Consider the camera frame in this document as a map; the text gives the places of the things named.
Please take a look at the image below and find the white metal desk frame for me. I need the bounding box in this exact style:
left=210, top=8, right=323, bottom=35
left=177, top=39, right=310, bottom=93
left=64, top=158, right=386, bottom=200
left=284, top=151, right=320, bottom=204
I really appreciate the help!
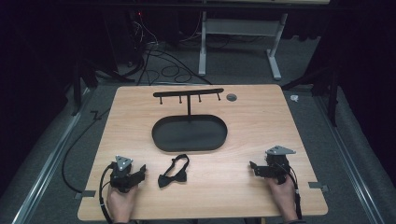
left=197, top=11, right=290, bottom=81

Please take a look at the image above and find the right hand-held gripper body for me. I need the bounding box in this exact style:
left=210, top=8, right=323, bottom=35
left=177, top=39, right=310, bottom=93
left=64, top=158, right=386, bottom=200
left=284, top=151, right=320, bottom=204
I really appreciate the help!
left=261, top=145, right=297, bottom=185

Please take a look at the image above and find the black bow tie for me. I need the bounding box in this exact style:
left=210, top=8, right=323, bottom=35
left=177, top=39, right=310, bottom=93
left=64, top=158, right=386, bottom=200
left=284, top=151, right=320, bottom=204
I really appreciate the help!
left=157, top=153, right=191, bottom=189

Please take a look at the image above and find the metal floor rail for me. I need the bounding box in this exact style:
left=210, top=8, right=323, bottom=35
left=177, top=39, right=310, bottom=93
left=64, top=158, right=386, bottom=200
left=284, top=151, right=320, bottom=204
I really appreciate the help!
left=11, top=88, right=94, bottom=224
left=312, top=92, right=389, bottom=224

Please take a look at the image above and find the black hook stand with tray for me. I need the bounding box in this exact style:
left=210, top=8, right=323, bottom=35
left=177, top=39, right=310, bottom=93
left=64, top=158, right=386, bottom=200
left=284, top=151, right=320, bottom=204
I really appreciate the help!
left=151, top=88, right=229, bottom=153

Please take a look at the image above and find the black floor cable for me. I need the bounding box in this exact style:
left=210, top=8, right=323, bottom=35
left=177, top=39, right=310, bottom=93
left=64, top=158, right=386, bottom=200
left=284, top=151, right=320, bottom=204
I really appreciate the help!
left=61, top=106, right=112, bottom=194

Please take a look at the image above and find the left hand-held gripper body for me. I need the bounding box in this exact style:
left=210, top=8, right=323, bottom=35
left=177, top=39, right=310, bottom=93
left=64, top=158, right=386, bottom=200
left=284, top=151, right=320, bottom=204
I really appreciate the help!
left=109, top=154, right=140, bottom=194

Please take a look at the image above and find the person's right hand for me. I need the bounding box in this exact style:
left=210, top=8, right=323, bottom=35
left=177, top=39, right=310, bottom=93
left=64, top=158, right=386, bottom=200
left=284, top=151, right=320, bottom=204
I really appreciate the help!
left=265, top=175, right=299, bottom=222

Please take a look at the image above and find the grey tape strip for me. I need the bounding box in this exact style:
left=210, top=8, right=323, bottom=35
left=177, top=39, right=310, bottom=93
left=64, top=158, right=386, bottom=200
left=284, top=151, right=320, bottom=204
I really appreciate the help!
left=74, top=189, right=97, bottom=201
left=307, top=181, right=330, bottom=192

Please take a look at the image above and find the black tripod stand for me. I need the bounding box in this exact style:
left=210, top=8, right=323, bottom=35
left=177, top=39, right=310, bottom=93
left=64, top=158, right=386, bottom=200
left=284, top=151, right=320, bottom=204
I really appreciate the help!
left=280, top=60, right=342, bottom=128
left=70, top=57, right=136, bottom=117

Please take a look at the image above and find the tangle of black cables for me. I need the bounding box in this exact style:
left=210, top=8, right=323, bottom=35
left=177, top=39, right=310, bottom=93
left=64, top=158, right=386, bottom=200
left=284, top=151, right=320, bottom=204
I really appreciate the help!
left=125, top=11, right=214, bottom=87

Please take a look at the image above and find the person's left hand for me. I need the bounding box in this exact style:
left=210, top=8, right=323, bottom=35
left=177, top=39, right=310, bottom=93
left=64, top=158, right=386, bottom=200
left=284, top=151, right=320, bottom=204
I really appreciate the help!
left=106, top=183, right=140, bottom=224

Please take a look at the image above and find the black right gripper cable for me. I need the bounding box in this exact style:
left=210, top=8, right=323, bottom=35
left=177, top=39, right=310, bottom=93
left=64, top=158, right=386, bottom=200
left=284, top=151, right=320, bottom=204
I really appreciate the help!
left=279, top=162, right=304, bottom=220

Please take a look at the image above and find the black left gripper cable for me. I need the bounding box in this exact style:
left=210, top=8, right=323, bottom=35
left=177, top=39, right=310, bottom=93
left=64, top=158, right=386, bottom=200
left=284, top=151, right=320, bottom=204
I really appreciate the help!
left=98, top=163, right=116, bottom=224

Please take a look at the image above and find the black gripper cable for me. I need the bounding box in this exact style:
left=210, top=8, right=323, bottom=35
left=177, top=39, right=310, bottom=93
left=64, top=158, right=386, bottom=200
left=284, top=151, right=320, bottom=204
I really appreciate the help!
left=98, top=163, right=116, bottom=224
left=279, top=162, right=304, bottom=220

